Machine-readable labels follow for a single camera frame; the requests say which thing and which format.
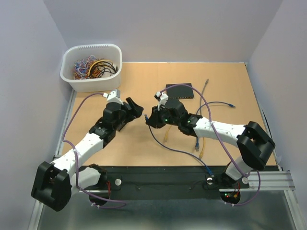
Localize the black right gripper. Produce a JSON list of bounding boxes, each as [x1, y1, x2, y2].
[[145, 104, 180, 129]]

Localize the yellow ethernet cable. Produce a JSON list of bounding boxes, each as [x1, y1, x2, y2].
[[163, 124, 207, 159]]

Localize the long blue ethernet cable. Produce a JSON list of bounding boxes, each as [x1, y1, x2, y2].
[[143, 114, 214, 178]]

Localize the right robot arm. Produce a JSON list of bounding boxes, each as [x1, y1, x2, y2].
[[146, 99, 276, 187]]

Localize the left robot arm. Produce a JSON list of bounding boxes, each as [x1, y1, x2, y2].
[[31, 97, 143, 211]]

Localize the white plastic bin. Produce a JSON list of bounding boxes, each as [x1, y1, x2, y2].
[[60, 44, 122, 92]]

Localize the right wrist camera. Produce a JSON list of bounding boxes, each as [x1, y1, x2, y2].
[[154, 92, 168, 110]]

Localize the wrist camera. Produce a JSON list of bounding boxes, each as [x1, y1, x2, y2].
[[154, 92, 168, 110], [103, 89, 123, 105]]

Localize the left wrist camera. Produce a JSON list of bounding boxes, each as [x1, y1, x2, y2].
[[103, 89, 123, 105]]

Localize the black network switch far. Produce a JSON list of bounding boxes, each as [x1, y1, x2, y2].
[[165, 84, 194, 99]]

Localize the grey ethernet cable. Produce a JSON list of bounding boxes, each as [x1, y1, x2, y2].
[[193, 79, 210, 152]]

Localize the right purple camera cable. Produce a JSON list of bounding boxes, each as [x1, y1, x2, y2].
[[162, 84, 261, 207]]

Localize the purple camera cable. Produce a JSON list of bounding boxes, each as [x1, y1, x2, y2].
[[162, 84, 261, 207], [61, 92, 127, 209]]

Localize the bundle of coloured wires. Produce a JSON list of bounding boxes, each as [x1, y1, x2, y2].
[[71, 55, 118, 80]]

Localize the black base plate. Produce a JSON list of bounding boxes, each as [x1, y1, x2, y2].
[[85, 166, 249, 203]]

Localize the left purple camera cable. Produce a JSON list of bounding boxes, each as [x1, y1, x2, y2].
[[61, 92, 127, 209]]

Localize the short blue ethernet cable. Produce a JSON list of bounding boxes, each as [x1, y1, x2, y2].
[[196, 101, 237, 115]]

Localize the aluminium frame rail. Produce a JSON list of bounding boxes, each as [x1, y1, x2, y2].
[[27, 95, 307, 230]]

